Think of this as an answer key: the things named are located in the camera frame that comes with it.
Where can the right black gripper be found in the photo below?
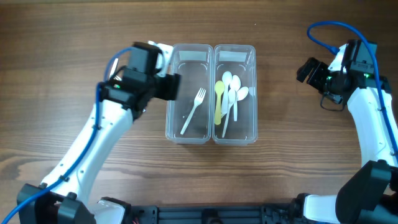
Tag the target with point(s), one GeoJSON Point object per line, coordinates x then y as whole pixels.
{"type": "Point", "coordinates": [315, 73]}

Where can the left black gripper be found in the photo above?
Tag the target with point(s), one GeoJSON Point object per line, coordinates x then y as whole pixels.
{"type": "Point", "coordinates": [169, 86]}

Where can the white fork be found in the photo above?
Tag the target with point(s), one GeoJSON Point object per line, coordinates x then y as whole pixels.
{"type": "Point", "coordinates": [114, 67]}
{"type": "Point", "coordinates": [198, 100]}

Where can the yellow plastic spoon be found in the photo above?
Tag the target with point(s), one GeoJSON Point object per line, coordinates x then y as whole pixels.
{"type": "Point", "coordinates": [219, 89]}

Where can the white spoon four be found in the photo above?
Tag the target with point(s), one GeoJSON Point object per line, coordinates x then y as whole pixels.
{"type": "Point", "coordinates": [226, 79]}

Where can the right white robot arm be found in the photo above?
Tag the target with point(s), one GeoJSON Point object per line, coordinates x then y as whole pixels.
{"type": "Point", "coordinates": [370, 196]}

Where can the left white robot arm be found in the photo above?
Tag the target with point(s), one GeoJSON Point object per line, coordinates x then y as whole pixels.
{"type": "Point", "coordinates": [63, 194]}

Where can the left clear plastic container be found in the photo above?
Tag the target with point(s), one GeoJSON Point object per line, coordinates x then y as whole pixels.
{"type": "Point", "coordinates": [194, 62]}

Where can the clear plastic container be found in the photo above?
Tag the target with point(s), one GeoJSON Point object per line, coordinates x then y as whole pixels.
{"type": "Point", "coordinates": [240, 60]}
{"type": "Point", "coordinates": [194, 62]}

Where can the right clear plastic container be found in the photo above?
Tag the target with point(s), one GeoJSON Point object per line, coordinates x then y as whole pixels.
{"type": "Point", "coordinates": [240, 60]}

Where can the white spoon two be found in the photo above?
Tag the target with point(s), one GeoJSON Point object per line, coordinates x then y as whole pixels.
{"type": "Point", "coordinates": [231, 100]}

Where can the white spoon one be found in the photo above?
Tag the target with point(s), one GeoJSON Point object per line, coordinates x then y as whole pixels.
{"type": "Point", "coordinates": [235, 85]}

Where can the white spoon three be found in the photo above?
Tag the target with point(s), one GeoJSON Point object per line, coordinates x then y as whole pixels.
{"type": "Point", "coordinates": [242, 93]}

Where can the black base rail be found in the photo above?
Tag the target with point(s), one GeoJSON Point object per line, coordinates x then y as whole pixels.
{"type": "Point", "coordinates": [259, 214]}

